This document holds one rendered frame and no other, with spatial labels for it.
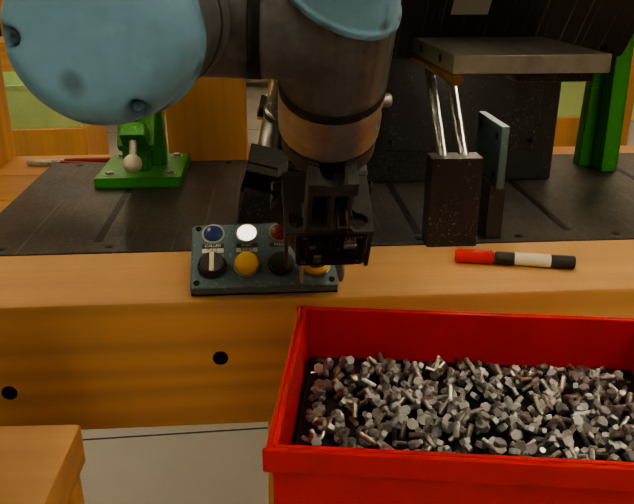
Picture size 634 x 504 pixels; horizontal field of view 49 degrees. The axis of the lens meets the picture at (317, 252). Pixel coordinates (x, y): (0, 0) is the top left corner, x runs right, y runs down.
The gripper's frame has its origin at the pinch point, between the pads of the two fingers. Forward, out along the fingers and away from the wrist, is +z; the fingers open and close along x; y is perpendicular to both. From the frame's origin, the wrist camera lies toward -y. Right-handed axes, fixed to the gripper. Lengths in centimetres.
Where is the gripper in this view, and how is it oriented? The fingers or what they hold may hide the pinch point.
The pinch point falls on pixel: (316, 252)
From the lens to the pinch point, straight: 70.3
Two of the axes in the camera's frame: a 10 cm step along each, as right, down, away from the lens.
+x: 10.0, -0.3, 0.7
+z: -0.4, 5.5, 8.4
